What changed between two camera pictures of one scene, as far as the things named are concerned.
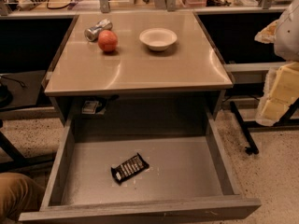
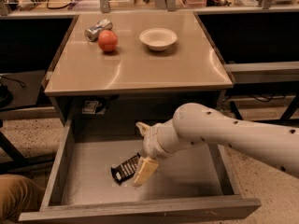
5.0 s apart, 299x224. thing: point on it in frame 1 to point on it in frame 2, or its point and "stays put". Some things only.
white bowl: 158,38 stays put
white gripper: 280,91 to 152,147
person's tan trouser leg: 19,194 stays put
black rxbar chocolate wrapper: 129,169 stays put
